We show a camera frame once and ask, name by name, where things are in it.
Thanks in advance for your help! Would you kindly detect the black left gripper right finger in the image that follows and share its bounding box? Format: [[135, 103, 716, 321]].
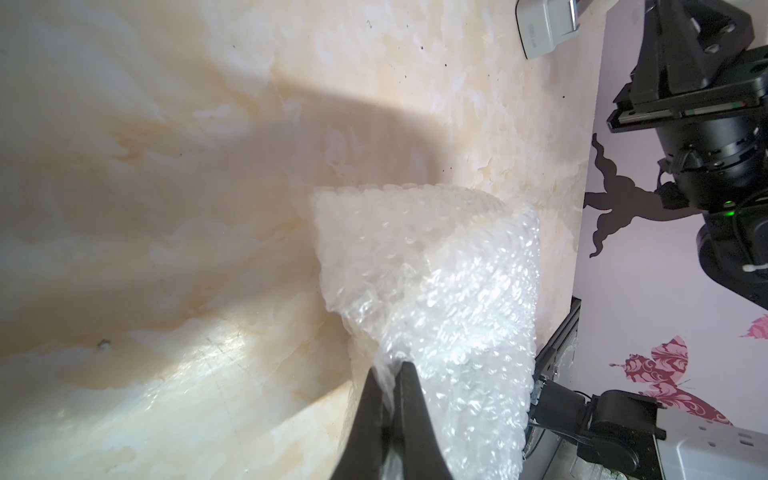
[[392, 362, 453, 480]]

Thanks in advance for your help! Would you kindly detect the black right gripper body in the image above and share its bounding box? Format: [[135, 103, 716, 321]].
[[607, 1, 767, 210]]

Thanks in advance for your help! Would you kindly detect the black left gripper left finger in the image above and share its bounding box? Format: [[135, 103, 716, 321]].
[[330, 369, 384, 480]]

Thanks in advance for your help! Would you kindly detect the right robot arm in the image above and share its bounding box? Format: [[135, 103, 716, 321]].
[[525, 1, 767, 479]]

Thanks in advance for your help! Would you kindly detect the grey tape dispenser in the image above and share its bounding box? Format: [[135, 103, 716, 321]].
[[515, 0, 580, 60]]

